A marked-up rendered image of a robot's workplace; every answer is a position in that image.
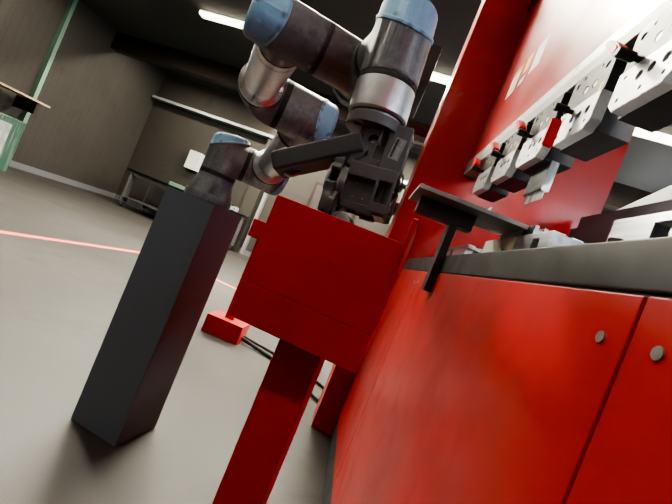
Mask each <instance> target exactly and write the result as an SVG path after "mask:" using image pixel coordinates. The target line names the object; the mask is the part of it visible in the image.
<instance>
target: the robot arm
mask: <svg viewBox="0 0 672 504"><path fill-rule="evenodd" d="M375 19H376V22H375V26H374V28H373V30H372V32H371V33H370V34H369V35H368V36H367V37H366V38H365V39H364V40H361V39H359V38H358V37H356V36H355V35H353V34H352V33H350V32H348V31H347V30H345V29H344V28H342V27H340V26H339V25H337V24H336V23H334V22H333V21H331V20H329V19H328V18H326V17H324V16H323V15H321V14H320V13H318V12H317V11H315V10H313V9H312V8H310V7H309V6H307V5H305V4H304V3H302V2H301V1H299V0H252V2H251V5H250V7H249V10H248V13H247V15H246V18H245V21H244V25H243V34H244V36H245V37H246V38H248V39H249V40H251V41H252V42H254V46H253V49H252V53H251V56H250V59H249V62H248V63H246V64H245V65H244V66H243V67H242V69H241V71H240V73H239V77H238V91H239V94H240V97H241V99H242V101H243V103H244V104H245V106H246V107H247V108H248V110H249V111H250V112H251V113H252V114H253V115H254V116H255V117H256V118H257V119H258V120H259V121H261V122H262V123H264V124H266V125H268V126H269V127H271V128H273V129H275V130H277V133H276V134H275V136H274V137H273V139H272V140H271V142H270V143H269V145H268V146H267V148H266V149H263V150H261V151H257V150H255V149H253V148H251V147H250V146H251V145H250V144H251V143H250V142H249V141H248V140H246V139H244V138H242V137H239V136H236V135H233V134H230V133H225V132H218V133H216V134H214V136H213V138H212V140H211V142H210V143H209V147H208V150H207V152H206V154H205V157H204V159H203V162H202V164H201V167H200V169H199V171H198V173H197V174H196V175H195V176H194V178H193V179H192V180H191V181H190V182H189V184H188V185H187V186H186V187H185V190H184V193H187V194H189V195H192V196H194V197H197V198H199V199H202V200H204V201H206V202H209V203H211V204H214V205H216V206H219V207H221V208H223V209H226V210H228V211H229V210H230V207H231V203H232V190H233V186H234V183H235V181H236V180H238V181H240V182H243V183H245V184H247V185H249V186H252V187H254V188H256V189H259V190H261V191H263V192H264V193H266V194H270V195H273V196H276V195H278V194H280V193H281V192H282V190H283V188H285V186H286V184H287V182H288V180H289V178H290V177H296V176H299V175H304V174H309V173H313V172H318V171H323V170H327V169H329V170H328V173H327V175H326V178H325V181H324V185H323V190H322V195H321V198H320V201H319V204H318V208H317V210H319V211H321V212H324V213H326V214H329V215H332V216H334V217H337V218H339V219H342V220H344V221H347V222H349V223H352V224H354V222H353V220H352V219H351V218H350V217H349V215H348V214H347V213H350V214H353V215H357V216H359V219H362V220H365V221H369V222H372V223H374V221H375V222H378V223H381V224H389V221H390V219H391V217H392V214H393V208H394V205H395V202H396V201H397V198H398V193H399V190H401V189H402V186H403V182H404V177H403V174H402V172H403V169H404V166H405V163H406V159H407V156H408V153H409V150H411V147H412V144H413V141H414V137H413V136H414V129H413V128H409V127H406V124H407V121H408V118H409V114H410V111H411V108H412V105H413V101H414V98H415V95H416V92H417V89H418V86H419V82H420V79H421V76H422V73H423V70H424V66H425V63H426V60H427V57H428V54H429V51H430V48H431V46H432V45H433V43H434V40H433V37H434V33H435V29H436V25H437V21H438V15H437V11H436V9H435V7H434V5H433V4H432V3H431V2H430V1H429V0H384V1H383V3H382V5H381V8H380V11H379V13H378V14H377V15H376V18H375ZM297 67H298V68H299V69H301V70H303V71H305V72H307V73H308V74H310V75H312V76H314V77H315V78H317V79H319V80H321V81H322V82H324V83H326V84H328V85H329V86H331V87H332V88H333V92H334V94H335V96H336V97H337V99H338V100H339V102H340V103H341V104H343V105H344V106H346V107H348V111H349V113H348V116H347V119H346V122H345V125H346V127H347V128H348V130H350V131H351V132H352V133H351V134H346V135H342V136H337V137H333V138H331V136H332V134H333V132H334V129H335V126H336V123H337V120H338V117H339V109H338V107H337V106H336V105H334V104H333V103H331V102H329V100H328V99H324V98H322V97H320V96H319V95H317V94H315V93H313V92H311V91H310V90H308V89H306V88H304V87H302V86H301V85H299V84H297V83H295V82H294V81H292V80H290V79H289V77H290V76H291V75H292V73H293V72H294V70H295V69H296V68H297ZM371 142H375V143H371ZM401 177H402V181H401ZM400 182H401V184H400ZM345 211H346V212H345Z"/></svg>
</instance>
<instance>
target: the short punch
mask: <svg viewBox="0 0 672 504"><path fill-rule="evenodd" d="M559 165H560V163H558V162H556V161H553V160H552V161H550V162H548V163H546V164H544V165H542V166H540V167H538V168H536V169H534V170H533V172H532V175H531V177H530V180H529V182H528V185H527V187H526V189H525V192H524V194H523V196H524V197H525V198H526V199H525V201H524V204H523V205H525V204H528V203H531V202H534V201H537V200H540V199H542V197H543V194H544V193H546V192H549V190H550V187H551V185H552V182H553V180H554V178H555V175H556V173H557V170H558V168H559Z"/></svg>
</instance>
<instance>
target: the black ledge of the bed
mask: <svg viewBox="0 0 672 504"><path fill-rule="evenodd" d="M432 260H433V257H425V258H414V259H406V261H405V264H404V266H403V269H410V270H419V271H428V270H429V267H430V265H431V262H432ZM439 273H449V274H458V275H468V276H478V277H488V278H497V279H507V280H517V281H527V282H536V283H546V284H556V285H566V286H575V287H585V288H595V289H604V290H614V291H624V292H634V293H643V294H653V295H663V296H672V236H669V237H657V238H646V239H634V240H623V241H611V242H599V243H588V244H576V245H565V246H553V247H541V248H530V249H518V250H507V251H495V252H483V253H472V254H460V255H449V256H446V257H445V259H444V261H443V264H442V266H441V269H440V271H439Z"/></svg>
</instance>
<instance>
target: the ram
mask: <svg viewBox="0 0 672 504"><path fill-rule="evenodd" d="M650 1H652V0H539V1H538V2H537V4H536V5H535V6H534V8H533V9H532V11H531V12H530V14H529V15H528V17H527V20H526V22H525V24H524V27H523V29H522V32H521V34H520V37H519V39H518V42H517V44H516V47H515V49H514V51H513V54H512V56H511V59H510V61H509V64H508V66H507V69H506V71H505V74H504V76H503V78H502V81H501V83H500V86H499V88H498V91H497V93H496V96H495V98H494V101H493V103H492V105H491V108H490V110H489V113H488V115H487V118H486V120H485V123H484V125H483V128H482V130H481V132H480V135H479V137H478V140H477V142H476V145H475V147H474V150H473V152H472V155H471V157H470V159H469V161H470V160H471V159H472V158H474V157H475V156H476V155H477V154H478V153H479V152H480V151H482V150H483V149H484V148H485V147H486V146H487V145H488V144H489V143H491V142H492V141H493V140H494V139H495V138H496V137H497V136H499V135H500V134H501V133H502V132H503V131H504V130H505V129H506V128H508V127H509V126H510V125H511V124H512V123H513V122H514V121H516V120H517V119H518V118H519V117H520V116H521V115H522V114H523V113H525V112H526V111H527V110H528V109H529V108H530V107H531V106H533V105H534V104H535V103H536V102H537V101H538V100H539V99H540V98H542V97H543V96H544V95H545V94H546V93H547V92H548V91H550V90H551V89H552V88H553V87H554V86H555V85H556V84H557V83H559V82H560V81H561V80H562V79H563V78H564V77H565V76H567V75H568V74H569V73H570V72H571V71H572V70H573V69H574V68H576V67H577V66H578V65H579V64H580V63H581V62H582V61H584V60H585V59H586V58H587V57H588V56H589V55H590V54H591V53H593V52H594V51H595V50H596V49H597V48H598V47H599V46H601V45H602V44H603V43H604V42H605V41H606V40H607V39H608V38H610V37H611V36H612V35H613V34H614V33H615V32H616V31H618V30H619V29H620V28H621V27H622V26H623V25H624V24H626V23H627V22H628V21H629V20H630V19H631V18H632V17H633V16H635V15H636V14H637V13H638V12H639V11H640V10H641V9H643V8H644V7H645V6H646V5H647V4H648V3H649V2H650ZM671 6H672V0H664V1H663V2H662V3H661V4H660V5H659V6H657V7H656V8H655V9H654V10H653V11H651V12H650V13H649V14H648V15H647V16H646V17H644V18H643V19H642V20H641V21H640V22H638V23H637V24H636V25H635V26H634V27H633V28H631V29H630V30H629V31H628V32H627V33H625V34H624V35H623V36H622V37H621V38H620V39H618V40H617V41H618V42H620V43H622V44H624V45H626V46H627V47H628V49H631V50H633V48H634V46H635V43H636V41H637V38H638V36H639V34H640V31H641V30H642V29H643V28H645V27H646V26H647V25H648V24H650V23H651V22H652V21H653V20H654V19H656V18H657V17H658V16H659V15H661V14H662V13H663V12H664V11H666V10H667V9H668V8H669V7H671ZM550 33H551V34H550ZM549 34H550V37H549V39H548V42H547V44H546V46H545V49H544V51H543V54H542V56H541V59H540V61H539V64H538V65H537V66H536V67H535V68H534V69H533V70H532V71H531V72H530V73H529V70H530V68H531V65H532V63H533V61H534V58H535V56H536V53H537V51H538V48H539V46H540V45H541V44H542V42H543V41H544V40H545V39H546V38H547V36H548V35H549ZM533 53H534V54H533ZM532 54H533V57H532V59H531V62H530V64H529V67H528V69H527V70H526V71H525V72H524V73H523V71H524V69H525V66H526V64H527V61H528V59H529V57H530V56H531V55H532ZM610 55H611V54H610V53H609V52H608V51H607V50H605V51H604V52H603V53H602V54H601V55H599V56H598V57H597V58H596V59H595V60H594V61H592V62H591V63H590V64H589V65H588V66H586V67H585V68H584V69H583V70H582V71H581V72H579V73H578V74H577V75H576V76H575V77H573V78H572V79H571V80H570V81H569V82H568V83H566V84H565V85H564V86H563V87H562V88H560V89H559V90H558V91H557V92H556V93H555V94H553V95H552V96H551V97H550V98H549V99H547V100H546V101H545V102H544V103H543V104H541V105H540V106H539V107H538V108H537V109H536V110H534V111H533V112H532V113H531V114H530V115H528V116H527V117H526V118H525V119H524V120H523V121H524V122H525V123H527V122H532V123H534V121H535V118H536V116H537V114H539V113H540V112H541V111H542V110H543V109H545V108H546V107H547V106H548V105H550V104H551V103H552V102H553V101H555V100H556V99H557V98H558V97H560V96H561V95H562V94H563V93H564V92H567V93H570V94H573V91H574V89H575V87H576V84H577V82H578V81H579V80H580V79H582V78H583V77H584V76H585V75H587V74H588V73H589V72H590V71H592V70H593V69H594V68H595V67H597V66H598V65H599V64H600V63H601V62H603V61H604V60H605V59H606V58H608V57H609V56H610ZM523 65H524V66H523ZM522 66H523V68H522V70H521V73H520V75H519V78H518V80H517V83H516V85H515V88H514V90H513V92H512V93H511V94H510V95H509V96H508V97H507V98H506V96H507V93H508V91H509V88H510V86H511V83H512V81H513V79H514V76H515V74H516V73H517V72H518V70H519V69H520V68H521V67H522ZM525 73H526V74H525ZM528 73H529V74H528ZM522 74H523V75H524V74H525V76H524V79H523V81H522V82H521V83H520V84H519V85H518V83H519V81H520V79H521V77H522V76H523V75H522ZM527 75H528V76H527ZM517 86H518V87H517ZM505 98H506V100H505ZM516 131H517V128H516V126H515V127H514V128H513V129H512V130H511V131H510V132H508V133H507V134H506V135H505V136H504V137H502V138H501V139H500V140H499V141H498V142H497V143H499V145H500V144H502V143H507V141H508V138H509V137H510V136H511V135H513V134H514V133H515V132H516ZM472 167H473V163H472V164H471V165H469V166H468V167H467V168H466V169H465V172H464V174H463V175H465V176H468V177H470V178H473V179H475V180H477V178H478V176H479V175H480V173H481V172H480V173H478V172H476V171H473V170H472Z"/></svg>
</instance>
